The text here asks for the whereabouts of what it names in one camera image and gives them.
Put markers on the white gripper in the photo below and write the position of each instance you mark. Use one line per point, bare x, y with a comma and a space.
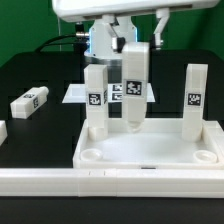
85, 10

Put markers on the white desk top tray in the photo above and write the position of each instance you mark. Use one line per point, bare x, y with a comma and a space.
158, 145

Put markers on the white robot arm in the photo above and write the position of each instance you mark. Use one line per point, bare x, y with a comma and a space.
100, 40

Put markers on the white block left edge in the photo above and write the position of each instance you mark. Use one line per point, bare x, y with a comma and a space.
3, 131

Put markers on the white marker base plate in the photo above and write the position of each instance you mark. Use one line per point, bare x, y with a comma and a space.
76, 93

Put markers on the white front rail fence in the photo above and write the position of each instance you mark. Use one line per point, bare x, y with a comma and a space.
112, 182

